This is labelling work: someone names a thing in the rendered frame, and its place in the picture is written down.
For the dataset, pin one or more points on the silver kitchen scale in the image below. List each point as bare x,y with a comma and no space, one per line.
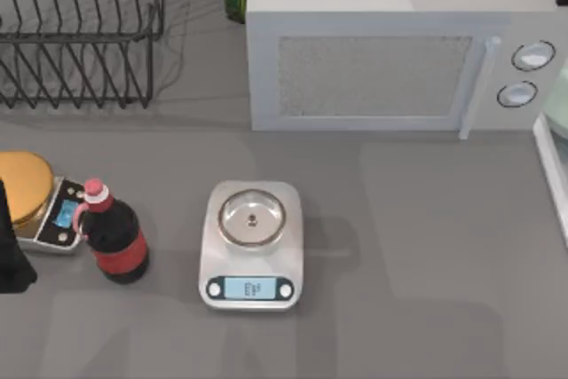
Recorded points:
251,246

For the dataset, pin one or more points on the pale microwave oven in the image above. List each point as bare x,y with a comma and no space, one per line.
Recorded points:
377,41

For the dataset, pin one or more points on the dark bottle with red label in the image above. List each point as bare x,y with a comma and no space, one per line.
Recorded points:
113,237

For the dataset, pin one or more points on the microwave knob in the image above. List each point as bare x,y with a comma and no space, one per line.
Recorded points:
533,55
517,93

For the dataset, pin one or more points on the scale with gold plate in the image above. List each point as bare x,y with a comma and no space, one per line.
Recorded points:
31,201

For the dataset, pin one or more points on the white and green appliance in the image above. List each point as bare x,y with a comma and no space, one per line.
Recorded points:
554,139

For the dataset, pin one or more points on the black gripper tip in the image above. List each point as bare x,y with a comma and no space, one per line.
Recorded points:
11,246

